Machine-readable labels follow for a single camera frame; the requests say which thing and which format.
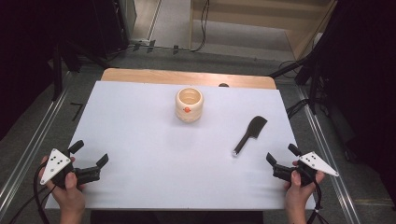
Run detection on black floor cables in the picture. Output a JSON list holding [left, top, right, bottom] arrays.
[[285, 97, 312, 120]]

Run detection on cream ribbed utensil holder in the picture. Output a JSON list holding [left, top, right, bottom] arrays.
[[175, 87, 205, 123]]

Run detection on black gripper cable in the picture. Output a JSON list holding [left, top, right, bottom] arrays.
[[8, 162, 59, 224], [306, 169, 331, 224]]

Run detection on person's dark clothing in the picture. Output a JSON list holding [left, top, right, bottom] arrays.
[[90, 210, 264, 224]]

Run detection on black metal stand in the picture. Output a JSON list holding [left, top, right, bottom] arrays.
[[269, 46, 326, 116], [50, 41, 110, 102]]

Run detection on metal floor rail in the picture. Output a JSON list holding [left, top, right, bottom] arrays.
[[295, 85, 363, 224], [0, 73, 76, 218]]

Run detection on black hanging cable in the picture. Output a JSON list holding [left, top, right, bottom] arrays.
[[190, 0, 211, 52]]

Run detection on white table cover sheet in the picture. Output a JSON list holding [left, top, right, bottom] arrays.
[[45, 80, 317, 211]]

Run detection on black spatula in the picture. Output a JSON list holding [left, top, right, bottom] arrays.
[[232, 115, 268, 158]]

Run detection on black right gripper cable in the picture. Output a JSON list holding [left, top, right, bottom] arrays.
[[306, 169, 331, 224]]

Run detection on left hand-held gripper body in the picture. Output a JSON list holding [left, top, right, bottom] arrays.
[[39, 148, 102, 189]]

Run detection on light wooden cabinet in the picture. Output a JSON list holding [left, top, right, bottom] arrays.
[[188, 0, 339, 61]]

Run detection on person's left hand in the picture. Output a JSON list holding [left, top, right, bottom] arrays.
[[40, 155, 87, 216]]

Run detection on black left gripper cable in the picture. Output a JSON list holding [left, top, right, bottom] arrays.
[[8, 162, 59, 224]]

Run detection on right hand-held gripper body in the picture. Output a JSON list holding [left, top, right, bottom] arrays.
[[272, 151, 340, 188]]

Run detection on person's right hand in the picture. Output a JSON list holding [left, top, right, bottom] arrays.
[[283, 160, 326, 216]]

